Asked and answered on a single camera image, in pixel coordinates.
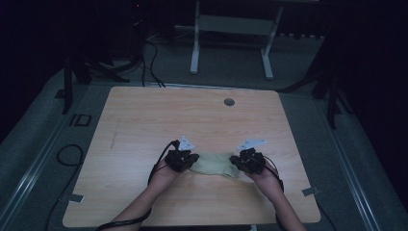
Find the grey metal floor rail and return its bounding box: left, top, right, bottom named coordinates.
left=0, top=118, right=76, bottom=227
left=316, top=95, right=383, bottom=231

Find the grey tape piece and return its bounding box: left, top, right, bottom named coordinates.
left=301, top=187, right=321, bottom=197
left=67, top=193, right=86, bottom=204

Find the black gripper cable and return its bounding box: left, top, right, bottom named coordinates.
left=264, top=156, right=286, bottom=231
left=94, top=139, right=181, bottom=231

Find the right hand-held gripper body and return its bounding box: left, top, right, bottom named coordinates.
left=236, top=138, right=268, bottom=176

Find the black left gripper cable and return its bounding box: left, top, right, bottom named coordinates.
left=94, top=139, right=181, bottom=231

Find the beige cloth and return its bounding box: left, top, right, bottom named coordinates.
left=189, top=151, right=242, bottom=179

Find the black cables bundle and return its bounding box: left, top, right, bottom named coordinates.
left=140, top=39, right=166, bottom=89

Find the black cable on floor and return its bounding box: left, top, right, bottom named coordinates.
left=43, top=143, right=85, bottom=231

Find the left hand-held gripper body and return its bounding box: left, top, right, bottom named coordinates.
left=165, top=135, right=196, bottom=173

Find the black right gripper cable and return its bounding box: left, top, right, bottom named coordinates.
left=264, top=156, right=286, bottom=231

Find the white metal table frame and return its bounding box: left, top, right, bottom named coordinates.
left=190, top=0, right=285, bottom=81

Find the person's left hand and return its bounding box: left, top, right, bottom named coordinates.
left=149, top=159, right=183, bottom=191

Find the black stand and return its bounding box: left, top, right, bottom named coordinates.
left=277, top=61, right=355, bottom=130
left=62, top=52, right=131, bottom=116

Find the person's right hand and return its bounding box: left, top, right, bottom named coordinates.
left=244, top=166, right=283, bottom=200

